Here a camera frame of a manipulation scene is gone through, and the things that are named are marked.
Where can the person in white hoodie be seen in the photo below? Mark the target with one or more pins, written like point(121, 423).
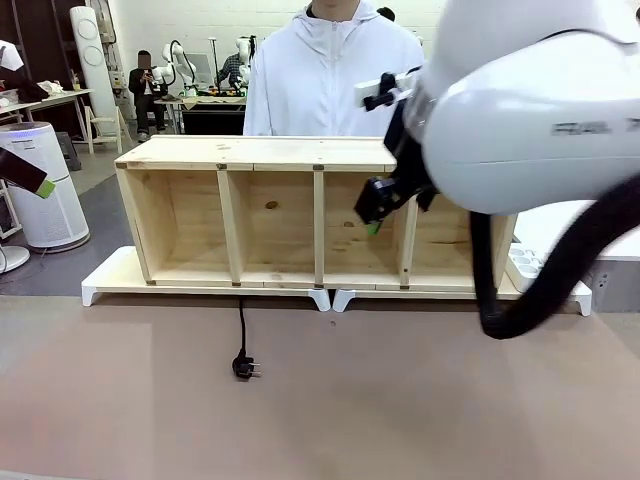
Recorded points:
point(320, 75)

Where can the light wooden step chair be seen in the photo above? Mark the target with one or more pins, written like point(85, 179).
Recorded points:
point(105, 127)

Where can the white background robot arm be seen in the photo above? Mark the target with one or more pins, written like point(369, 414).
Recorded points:
point(172, 65)

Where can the grey plastic stool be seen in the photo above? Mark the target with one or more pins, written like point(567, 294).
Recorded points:
point(67, 150)

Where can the white angular object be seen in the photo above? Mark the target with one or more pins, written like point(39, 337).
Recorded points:
point(11, 55)

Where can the black box under table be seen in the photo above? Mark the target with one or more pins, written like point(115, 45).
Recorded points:
point(212, 121)

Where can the white cylindrical air purifier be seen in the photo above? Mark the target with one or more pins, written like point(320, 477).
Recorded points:
point(50, 210)

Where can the white power strip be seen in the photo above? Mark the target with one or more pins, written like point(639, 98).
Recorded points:
point(525, 267)

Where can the white tower air conditioner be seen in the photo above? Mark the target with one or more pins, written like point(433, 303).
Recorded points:
point(95, 60)

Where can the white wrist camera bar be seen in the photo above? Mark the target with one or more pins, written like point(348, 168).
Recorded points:
point(372, 90)

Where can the white round fan base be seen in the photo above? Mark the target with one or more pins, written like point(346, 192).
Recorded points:
point(12, 257)

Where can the seated person in black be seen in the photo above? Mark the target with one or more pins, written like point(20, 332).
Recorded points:
point(145, 85)

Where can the white background robot on stand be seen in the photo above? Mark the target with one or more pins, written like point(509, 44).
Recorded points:
point(245, 60)

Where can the long wooden cubby shelf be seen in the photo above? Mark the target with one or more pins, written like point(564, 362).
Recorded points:
point(280, 150)

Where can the background person dark hair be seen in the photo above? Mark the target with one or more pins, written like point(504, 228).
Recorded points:
point(386, 13)

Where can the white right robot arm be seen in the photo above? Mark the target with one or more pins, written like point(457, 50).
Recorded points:
point(530, 75)

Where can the white wood-topped riser stand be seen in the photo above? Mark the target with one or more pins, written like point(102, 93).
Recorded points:
point(400, 295)
point(125, 280)

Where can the white low table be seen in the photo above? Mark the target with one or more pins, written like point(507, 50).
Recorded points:
point(565, 230)

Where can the person in plaid shirt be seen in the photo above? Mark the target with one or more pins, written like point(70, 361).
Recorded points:
point(231, 67)

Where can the background wooden work table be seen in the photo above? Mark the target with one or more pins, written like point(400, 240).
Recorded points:
point(210, 101)

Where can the black cloth pile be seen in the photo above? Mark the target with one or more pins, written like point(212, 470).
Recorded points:
point(22, 89)

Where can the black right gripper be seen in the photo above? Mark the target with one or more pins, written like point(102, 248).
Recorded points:
point(407, 165)

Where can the cluttered side table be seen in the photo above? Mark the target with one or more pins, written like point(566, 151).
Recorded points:
point(45, 100)

